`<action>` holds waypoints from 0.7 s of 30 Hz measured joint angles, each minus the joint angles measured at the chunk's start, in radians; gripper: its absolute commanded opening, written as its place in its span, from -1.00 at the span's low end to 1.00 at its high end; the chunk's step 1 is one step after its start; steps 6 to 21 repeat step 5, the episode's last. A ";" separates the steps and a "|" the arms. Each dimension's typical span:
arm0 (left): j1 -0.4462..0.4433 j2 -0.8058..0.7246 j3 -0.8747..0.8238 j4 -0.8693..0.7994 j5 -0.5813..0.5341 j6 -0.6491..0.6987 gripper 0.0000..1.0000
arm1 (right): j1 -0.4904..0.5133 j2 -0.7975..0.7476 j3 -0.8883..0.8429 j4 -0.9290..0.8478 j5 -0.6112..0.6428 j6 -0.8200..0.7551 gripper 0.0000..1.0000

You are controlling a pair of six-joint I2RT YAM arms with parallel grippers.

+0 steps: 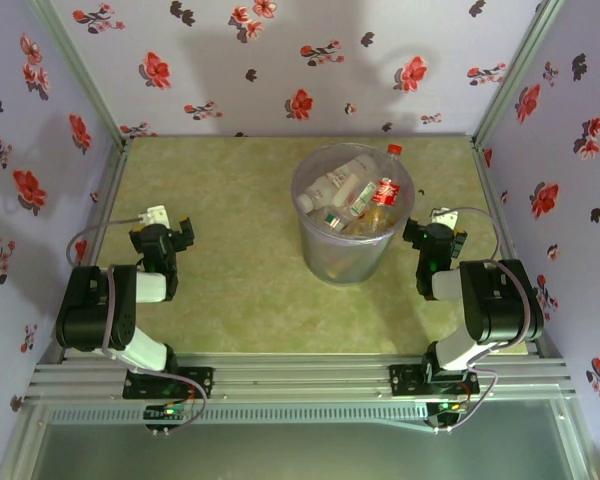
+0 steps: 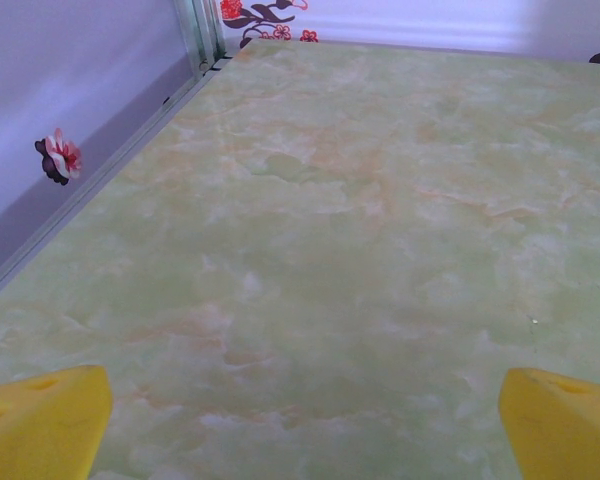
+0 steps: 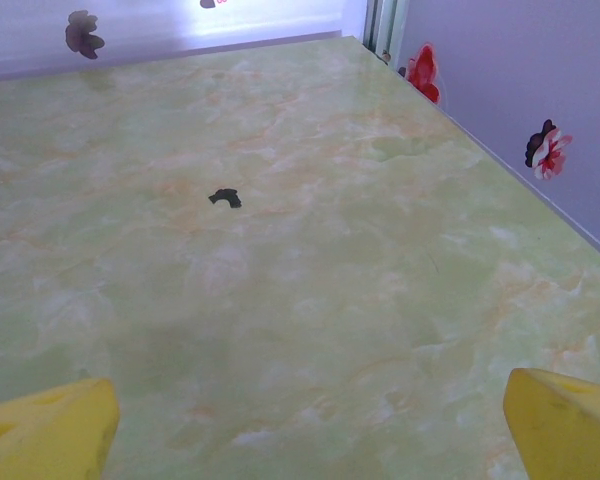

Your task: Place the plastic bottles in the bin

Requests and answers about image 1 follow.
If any yellow plastic bottle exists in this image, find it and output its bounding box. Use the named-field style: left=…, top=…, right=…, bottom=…
left=359, top=207, right=397, bottom=234

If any clear cola bottle red label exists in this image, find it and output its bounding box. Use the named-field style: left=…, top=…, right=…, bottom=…
left=372, top=143, right=404, bottom=209

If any translucent plastic bin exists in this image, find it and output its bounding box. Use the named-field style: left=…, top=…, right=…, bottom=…
left=290, top=143, right=415, bottom=286

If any clear bottle white label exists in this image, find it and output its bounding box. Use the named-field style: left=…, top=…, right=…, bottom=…
left=298, top=172, right=350, bottom=210

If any small circuit board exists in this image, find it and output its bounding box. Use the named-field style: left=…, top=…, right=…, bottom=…
left=143, top=403, right=190, bottom=432
left=426, top=399, right=467, bottom=432

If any grey metal lower panel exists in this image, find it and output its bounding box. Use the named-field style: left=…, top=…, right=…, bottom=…
left=0, top=399, right=600, bottom=480

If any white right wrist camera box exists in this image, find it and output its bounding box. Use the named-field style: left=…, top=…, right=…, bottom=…
left=428, top=207, right=461, bottom=230

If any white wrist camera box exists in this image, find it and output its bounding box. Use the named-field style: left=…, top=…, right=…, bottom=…
left=138, top=205, right=172, bottom=227
left=428, top=207, right=461, bottom=230

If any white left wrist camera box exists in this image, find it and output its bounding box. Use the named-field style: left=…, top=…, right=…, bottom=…
left=138, top=205, right=172, bottom=227

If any aluminium table side rail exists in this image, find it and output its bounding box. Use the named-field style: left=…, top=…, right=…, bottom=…
left=82, top=139, right=134, bottom=266
left=472, top=138, right=549, bottom=359

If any grey left arm cable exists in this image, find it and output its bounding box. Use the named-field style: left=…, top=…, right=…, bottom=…
left=65, top=214, right=209, bottom=434

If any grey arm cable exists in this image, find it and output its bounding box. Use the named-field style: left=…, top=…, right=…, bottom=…
left=432, top=207, right=531, bottom=434
left=65, top=214, right=209, bottom=434

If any grey right arm cable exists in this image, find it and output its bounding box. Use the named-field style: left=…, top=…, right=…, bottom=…
left=432, top=207, right=531, bottom=434

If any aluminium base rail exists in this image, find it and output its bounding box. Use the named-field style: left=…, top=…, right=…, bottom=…
left=27, top=353, right=577, bottom=401

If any aluminium frame post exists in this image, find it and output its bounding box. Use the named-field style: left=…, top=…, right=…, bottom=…
left=27, top=0, right=131, bottom=151
left=472, top=0, right=566, bottom=146

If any grey slotted cable duct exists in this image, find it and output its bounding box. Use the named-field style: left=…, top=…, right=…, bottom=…
left=47, top=407, right=431, bottom=426

